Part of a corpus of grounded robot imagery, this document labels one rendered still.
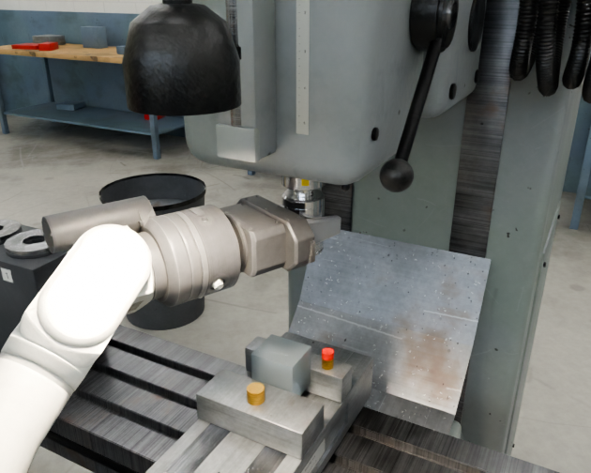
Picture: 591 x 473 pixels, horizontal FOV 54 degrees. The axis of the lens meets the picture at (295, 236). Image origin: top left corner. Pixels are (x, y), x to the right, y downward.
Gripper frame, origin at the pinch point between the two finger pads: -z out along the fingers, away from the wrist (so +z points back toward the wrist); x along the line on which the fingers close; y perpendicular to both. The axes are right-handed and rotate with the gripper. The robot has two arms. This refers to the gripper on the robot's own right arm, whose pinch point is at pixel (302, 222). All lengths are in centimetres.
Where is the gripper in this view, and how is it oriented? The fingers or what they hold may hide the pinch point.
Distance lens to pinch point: 65.1
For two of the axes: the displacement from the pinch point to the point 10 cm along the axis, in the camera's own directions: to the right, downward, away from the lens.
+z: -8.0, 2.3, -5.6
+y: -0.1, 9.2, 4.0
